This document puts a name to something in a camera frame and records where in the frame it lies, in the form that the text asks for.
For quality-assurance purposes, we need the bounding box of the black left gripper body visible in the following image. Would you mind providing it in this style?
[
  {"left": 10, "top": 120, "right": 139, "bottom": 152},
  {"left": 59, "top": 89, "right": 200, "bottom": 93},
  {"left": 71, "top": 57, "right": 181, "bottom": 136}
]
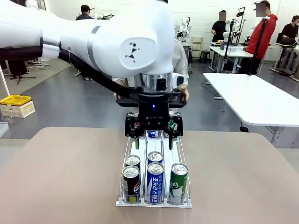
[{"left": 138, "top": 100, "right": 170, "bottom": 133}]

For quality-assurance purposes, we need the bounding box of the green soda can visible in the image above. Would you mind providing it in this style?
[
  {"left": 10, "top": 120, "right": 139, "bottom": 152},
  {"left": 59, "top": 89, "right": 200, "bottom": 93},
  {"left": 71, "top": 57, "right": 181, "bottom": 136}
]
[
  {"left": 169, "top": 162, "right": 189, "bottom": 206},
  {"left": 166, "top": 111, "right": 178, "bottom": 139}
]

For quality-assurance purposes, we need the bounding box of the person in grey sweatshirt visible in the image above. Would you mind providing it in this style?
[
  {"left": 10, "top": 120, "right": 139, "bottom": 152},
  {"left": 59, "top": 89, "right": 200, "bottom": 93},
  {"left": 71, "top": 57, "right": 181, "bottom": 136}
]
[{"left": 172, "top": 25, "right": 190, "bottom": 81}]

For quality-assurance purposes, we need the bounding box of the person in black top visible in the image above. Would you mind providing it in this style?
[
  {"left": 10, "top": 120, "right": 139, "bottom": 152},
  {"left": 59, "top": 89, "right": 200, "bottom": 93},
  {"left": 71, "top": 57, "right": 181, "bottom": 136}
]
[{"left": 211, "top": 9, "right": 228, "bottom": 43}]

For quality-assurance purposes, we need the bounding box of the seated person in black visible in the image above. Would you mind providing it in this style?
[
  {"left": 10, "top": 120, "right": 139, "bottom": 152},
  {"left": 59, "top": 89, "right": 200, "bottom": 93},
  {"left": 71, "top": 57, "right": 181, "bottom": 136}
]
[{"left": 278, "top": 15, "right": 299, "bottom": 45}]

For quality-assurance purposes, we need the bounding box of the person's left hand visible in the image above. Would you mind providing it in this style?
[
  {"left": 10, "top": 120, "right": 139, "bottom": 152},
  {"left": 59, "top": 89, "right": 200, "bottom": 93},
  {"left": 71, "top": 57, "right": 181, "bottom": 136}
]
[{"left": 178, "top": 84, "right": 190, "bottom": 102}]

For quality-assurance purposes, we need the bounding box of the person's right hand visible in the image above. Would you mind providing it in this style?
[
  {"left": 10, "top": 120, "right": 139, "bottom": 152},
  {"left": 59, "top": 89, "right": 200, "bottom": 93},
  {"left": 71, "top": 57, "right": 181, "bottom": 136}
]
[{"left": 113, "top": 78, "right": 129, "bottom": 87}]

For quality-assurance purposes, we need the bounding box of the black Pepsi can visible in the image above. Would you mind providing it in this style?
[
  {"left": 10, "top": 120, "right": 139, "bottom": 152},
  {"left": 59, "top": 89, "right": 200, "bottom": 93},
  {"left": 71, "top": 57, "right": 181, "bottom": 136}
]
[
  {"left": 124, "top": 154, "right": 142, "bottom": 170},
  {"left": 129, "top": 112, "right": 144, "bottom": 138},
  {"left": 122, "top": 165, "right": 142, "bottom": 205}
]

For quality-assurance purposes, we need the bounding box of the white can dispenser rack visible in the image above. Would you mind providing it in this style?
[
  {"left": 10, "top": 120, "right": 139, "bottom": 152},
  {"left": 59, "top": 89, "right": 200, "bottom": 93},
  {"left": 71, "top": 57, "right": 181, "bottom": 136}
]
[{"left": 115, "top": 129, "right": 193, "bottom": 209}]

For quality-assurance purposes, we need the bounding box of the black stool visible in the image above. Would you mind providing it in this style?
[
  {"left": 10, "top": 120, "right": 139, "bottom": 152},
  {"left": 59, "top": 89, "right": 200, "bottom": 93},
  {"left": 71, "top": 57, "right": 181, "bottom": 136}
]
[{"left": 199, "top": 49, "right": 211, "bottom": 64}]

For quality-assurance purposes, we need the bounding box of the beige drawer unit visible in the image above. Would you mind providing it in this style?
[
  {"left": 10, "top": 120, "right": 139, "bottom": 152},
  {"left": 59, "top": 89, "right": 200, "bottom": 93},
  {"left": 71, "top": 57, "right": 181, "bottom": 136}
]
[{"left": 191, "top": 35, "right": 205, "bottom": 58}]

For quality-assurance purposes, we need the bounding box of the large white table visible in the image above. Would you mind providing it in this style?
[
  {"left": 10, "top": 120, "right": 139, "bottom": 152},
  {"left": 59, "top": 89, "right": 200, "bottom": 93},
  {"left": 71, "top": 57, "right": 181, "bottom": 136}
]
[{"left": 202, "top": 72, "right": 299, "bottom": 148}]

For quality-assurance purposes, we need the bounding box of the white background table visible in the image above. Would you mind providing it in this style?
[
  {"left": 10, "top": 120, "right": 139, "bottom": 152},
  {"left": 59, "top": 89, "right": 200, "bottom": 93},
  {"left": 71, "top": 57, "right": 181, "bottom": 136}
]
[{"left": 208, "top": 45, "right": 254, "bottom": 73}]

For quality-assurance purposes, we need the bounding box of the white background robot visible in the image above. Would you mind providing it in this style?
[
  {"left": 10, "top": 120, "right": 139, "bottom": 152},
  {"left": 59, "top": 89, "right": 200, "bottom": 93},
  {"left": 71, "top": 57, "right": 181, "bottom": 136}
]
[{"left": 176, "top": 16, "right": 192, "bottom": 39}]

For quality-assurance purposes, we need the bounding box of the clear plastic bin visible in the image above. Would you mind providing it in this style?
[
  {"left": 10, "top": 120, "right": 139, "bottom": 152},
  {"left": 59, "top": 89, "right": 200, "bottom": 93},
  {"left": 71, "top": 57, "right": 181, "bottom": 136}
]
[{"left": 223, "top": 44, "right": 245, "bottom": 53}]

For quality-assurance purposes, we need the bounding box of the black stand with clamp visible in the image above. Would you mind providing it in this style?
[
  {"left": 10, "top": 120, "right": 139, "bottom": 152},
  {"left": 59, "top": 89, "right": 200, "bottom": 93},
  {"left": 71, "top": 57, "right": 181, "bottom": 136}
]
[{"left": 223, "top": 18, "right": 236, "bottom": 64}]

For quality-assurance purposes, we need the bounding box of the white plastic crate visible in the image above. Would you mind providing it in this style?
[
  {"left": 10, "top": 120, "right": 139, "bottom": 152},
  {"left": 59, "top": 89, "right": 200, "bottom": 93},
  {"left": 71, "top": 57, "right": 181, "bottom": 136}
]
[{"left": 0, "top": 100, "right": 36, "bottom": 119}]

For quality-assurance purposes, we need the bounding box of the yellow plastic crate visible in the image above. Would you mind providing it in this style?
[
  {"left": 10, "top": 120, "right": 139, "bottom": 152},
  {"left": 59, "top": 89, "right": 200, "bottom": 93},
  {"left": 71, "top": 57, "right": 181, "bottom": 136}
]
[{"left": 0, "top": 94, "right": 32, "bottom": 107}]

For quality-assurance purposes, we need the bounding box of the man in plaid shirt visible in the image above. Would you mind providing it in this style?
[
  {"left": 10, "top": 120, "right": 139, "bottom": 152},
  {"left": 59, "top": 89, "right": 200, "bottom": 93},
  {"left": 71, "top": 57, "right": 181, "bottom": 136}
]
[{"left": 75, "top": 4, "right": 95, "bottom": 21}]

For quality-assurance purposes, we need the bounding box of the black tripod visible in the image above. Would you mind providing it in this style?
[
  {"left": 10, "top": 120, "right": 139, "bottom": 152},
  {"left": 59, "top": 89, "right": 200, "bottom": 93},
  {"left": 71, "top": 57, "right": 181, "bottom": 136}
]
[{"left": 9, "top": 59, "right": 37, "bottom": 85}]

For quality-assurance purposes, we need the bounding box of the man in red hoodie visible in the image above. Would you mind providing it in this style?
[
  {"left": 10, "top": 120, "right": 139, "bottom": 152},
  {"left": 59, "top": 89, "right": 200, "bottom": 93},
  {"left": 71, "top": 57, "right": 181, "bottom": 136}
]
[{"left": 245, "top": 0, "right": 279, "bottom": 76}]

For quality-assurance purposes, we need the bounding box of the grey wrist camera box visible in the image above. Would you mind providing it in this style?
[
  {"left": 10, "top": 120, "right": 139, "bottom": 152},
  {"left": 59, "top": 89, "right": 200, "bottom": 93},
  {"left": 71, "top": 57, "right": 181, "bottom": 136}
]
[{"left": 172, "top": 72, "right": 185, "bottom": 90}]

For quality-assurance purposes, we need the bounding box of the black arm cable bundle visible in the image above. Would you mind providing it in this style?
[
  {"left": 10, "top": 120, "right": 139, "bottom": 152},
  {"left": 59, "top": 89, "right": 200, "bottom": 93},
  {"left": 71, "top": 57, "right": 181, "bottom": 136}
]
[{"left": 0, "top": 45, "right": 141, "bottom": 100}]

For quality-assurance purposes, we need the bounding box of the tall black camera stand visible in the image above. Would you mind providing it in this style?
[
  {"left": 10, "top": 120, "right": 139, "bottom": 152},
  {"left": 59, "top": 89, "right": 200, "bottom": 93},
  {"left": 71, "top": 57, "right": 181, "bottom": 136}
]
[{"left": 247, "top": 14, "right": 272, "bottom": 76}]

